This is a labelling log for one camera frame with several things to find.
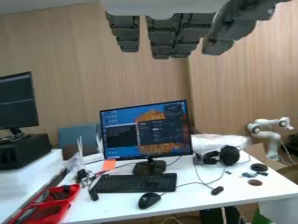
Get small white jointed device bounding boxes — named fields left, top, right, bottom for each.
left=247, top=116, right=296, bottom=162

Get black headphones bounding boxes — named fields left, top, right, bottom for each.
left=202, top=145, right=243, bottom=167

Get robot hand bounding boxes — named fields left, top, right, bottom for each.
left=100, top=0, right=296, bottom=61

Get black keyboard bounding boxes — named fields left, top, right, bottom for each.
left=90, top=172, right=179, bottom=195

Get dark computer monitor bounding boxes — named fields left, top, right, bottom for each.
left=0, top=71, right=42, bottom=136

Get orange paper note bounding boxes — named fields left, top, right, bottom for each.
left=102, top=158, right=119, bottom=172

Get black box device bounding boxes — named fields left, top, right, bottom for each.
left=0, top=133, right=54, bottom=171

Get white desk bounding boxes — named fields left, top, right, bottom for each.
left=57, top=149, right=298, bottom=224

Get black computer mouse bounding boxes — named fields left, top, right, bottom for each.
left=138, top=191, right=163, bottom=210

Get computer monitor with blue screen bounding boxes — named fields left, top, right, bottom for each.
left=99, top=99, right=195, bottom=177

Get red tray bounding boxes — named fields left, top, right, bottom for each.
left=7, top=201, right=72, bottom=224
left=41, top=183, right=83, bottom=208

